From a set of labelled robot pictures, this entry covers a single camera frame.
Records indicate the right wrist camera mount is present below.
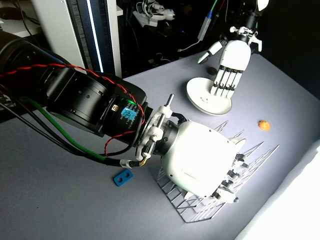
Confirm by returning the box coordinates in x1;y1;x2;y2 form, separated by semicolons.
136;93;187;162

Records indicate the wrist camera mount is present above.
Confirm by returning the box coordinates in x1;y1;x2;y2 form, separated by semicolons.
136;93;187;162
229;24;263;53

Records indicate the silver wire dish rack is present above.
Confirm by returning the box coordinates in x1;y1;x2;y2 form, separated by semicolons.
149;120;280;224

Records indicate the orange swirl cookie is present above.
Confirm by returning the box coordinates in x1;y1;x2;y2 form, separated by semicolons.
258;120;271;132

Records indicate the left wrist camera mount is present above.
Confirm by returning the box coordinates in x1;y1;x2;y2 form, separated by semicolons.
229;24;263;53

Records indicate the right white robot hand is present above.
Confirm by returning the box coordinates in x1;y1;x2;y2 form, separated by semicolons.
159;119;249;205

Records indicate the blue block with two holes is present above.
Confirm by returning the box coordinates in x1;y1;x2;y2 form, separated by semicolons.
112;168;134;188

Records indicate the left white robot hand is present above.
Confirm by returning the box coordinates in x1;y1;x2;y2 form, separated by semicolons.
197;39;252;98

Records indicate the white adapter with cables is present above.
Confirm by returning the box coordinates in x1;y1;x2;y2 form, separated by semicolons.
178;0;221;53

